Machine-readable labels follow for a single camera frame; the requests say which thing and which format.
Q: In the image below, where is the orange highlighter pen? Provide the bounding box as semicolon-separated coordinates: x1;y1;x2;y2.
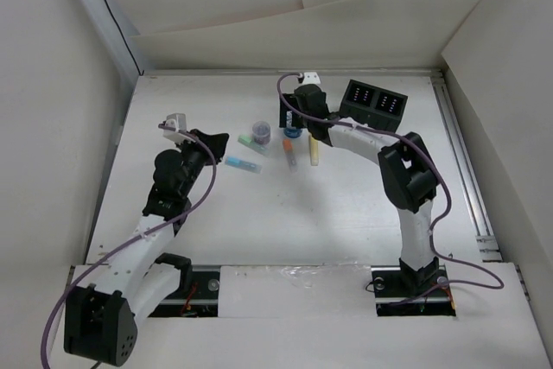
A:
283;138;297;172

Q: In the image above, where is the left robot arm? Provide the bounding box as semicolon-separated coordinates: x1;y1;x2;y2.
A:
63;123;230;367

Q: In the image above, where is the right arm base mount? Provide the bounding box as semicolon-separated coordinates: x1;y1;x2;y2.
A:
365;267;456;317

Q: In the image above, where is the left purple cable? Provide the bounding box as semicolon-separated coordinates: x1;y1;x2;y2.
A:
39;124;217;369

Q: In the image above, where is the aluminium rail right side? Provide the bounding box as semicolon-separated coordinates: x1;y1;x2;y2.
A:
431;71;503;263

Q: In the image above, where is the yellow highlighter pen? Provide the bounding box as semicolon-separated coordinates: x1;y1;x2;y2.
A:
308;135;320;167

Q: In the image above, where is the green highlighter pen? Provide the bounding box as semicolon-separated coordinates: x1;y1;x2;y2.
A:
238;135;270;156

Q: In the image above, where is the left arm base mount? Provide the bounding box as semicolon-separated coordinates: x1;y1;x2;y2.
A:
149;268;220;318

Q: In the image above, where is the clear jar of paper clips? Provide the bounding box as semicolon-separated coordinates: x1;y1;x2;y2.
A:
251;121;271;146

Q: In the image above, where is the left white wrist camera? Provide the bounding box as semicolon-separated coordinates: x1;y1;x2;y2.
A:
158;113;187;144

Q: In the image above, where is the blue lidded round jar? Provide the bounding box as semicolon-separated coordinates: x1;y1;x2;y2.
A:
283;127;302;139

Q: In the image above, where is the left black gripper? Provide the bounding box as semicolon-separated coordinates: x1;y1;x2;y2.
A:
174;130;228;197

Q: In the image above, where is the black two-compartment organizer box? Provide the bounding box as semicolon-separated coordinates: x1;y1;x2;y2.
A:
338;80;408;132

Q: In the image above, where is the blue highlighter pen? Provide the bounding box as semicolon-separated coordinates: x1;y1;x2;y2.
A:
225;156;262;174

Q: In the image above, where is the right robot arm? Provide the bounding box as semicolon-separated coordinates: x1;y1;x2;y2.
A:
277;84;443;304

